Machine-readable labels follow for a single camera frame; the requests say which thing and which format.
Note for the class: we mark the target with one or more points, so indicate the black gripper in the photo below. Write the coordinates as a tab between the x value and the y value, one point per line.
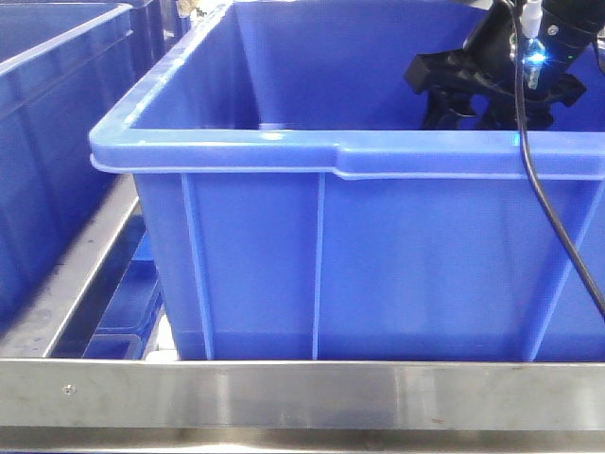
485	66

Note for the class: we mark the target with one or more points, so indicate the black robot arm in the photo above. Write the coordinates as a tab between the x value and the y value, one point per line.
485	66

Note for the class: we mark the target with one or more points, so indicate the blue lit usb connector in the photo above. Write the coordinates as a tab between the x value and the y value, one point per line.
533	61

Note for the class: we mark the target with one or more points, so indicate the blue plastic crate, right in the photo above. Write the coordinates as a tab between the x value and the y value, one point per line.
296	209

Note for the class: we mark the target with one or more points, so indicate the blue plastic crate, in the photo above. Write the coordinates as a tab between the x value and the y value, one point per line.
296	209
63	66

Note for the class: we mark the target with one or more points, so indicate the blue plastic crate, middle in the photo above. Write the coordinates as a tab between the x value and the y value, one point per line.
63	66

